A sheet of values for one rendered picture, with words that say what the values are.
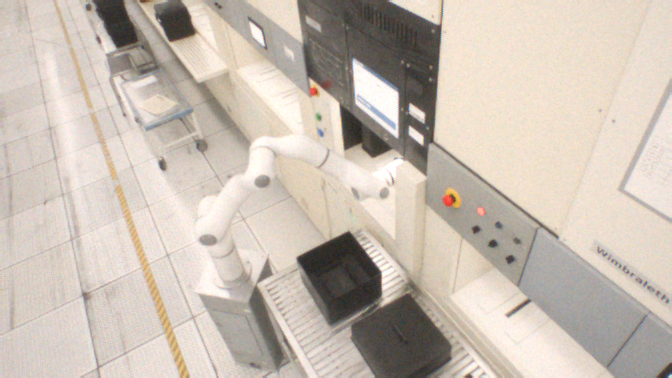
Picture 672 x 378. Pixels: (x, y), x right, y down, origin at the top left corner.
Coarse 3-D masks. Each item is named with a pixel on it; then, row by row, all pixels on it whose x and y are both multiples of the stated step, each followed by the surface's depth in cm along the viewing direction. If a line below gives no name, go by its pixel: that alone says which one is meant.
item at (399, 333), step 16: (400, 304) 182; (416, 304) 182; (368, 320) 178; (384, 320) 178; (400, 320) 177; (416, 320) 176; (352, 336) 181; (368, 336) 173; (384, 336) 173; (400, 336) 170; (416, 336) 172; (432, 336) 171; (368, 352) 169; (384, 352) 168; (400, 352) 168; (416, 352) 167; (432, 352) 167; (448, 352) 168; (384, 368) 164; (400, 368) 163; (416, 368) 163; (432, 368) 170
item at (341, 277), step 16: (336, 240) 203; (352, 240) 205; (304, 256) 198; (320, 256) 204; (336, 256) 210; (352, 256) 213; (368, 256) 193; (304, 272) 190; (320, 272) 206; (336, 272) 207; (352, 272) 207; (368, 272) 203; (320, 288) 202; (336, 288) 201; (352, 288) 181; (368, 288) 187; (320, 304) 187; (336, 304) 182; (352, 304) 188; (336, 320) 190
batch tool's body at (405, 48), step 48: (336, 0) 159; (384, 0) 134; (336, 48) 175; (384, 48) 145; (432, 48) 124; (336, 96) 194; (432, 96) 133; (336, 144) 221; (384, 144) 246; (384, 240) 217
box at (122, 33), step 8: (104, 24) 469; (112, 24) 460; (120, 24) 463; (128, 24) 467; (112, 32) 463; (120, 32) 466; (128, 32) 471; (112, 40) 469; (120, 40) 472; (128, 40) 476; (136, 40) 480
